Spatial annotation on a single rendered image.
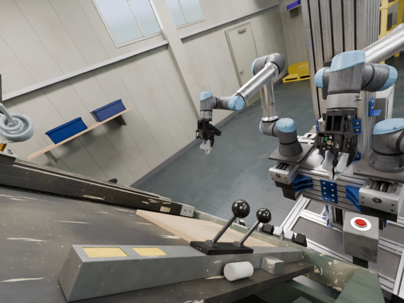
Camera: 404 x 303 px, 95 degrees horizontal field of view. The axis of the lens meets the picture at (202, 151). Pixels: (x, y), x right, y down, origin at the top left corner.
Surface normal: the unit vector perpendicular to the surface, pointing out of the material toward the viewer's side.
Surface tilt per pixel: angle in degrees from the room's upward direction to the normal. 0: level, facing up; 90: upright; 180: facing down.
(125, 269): 90
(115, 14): 90
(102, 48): 90
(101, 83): 90
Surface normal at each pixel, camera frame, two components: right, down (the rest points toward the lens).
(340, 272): -0.63, -0.36
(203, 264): 0.73, 0.03
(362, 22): -0.70, 0.54
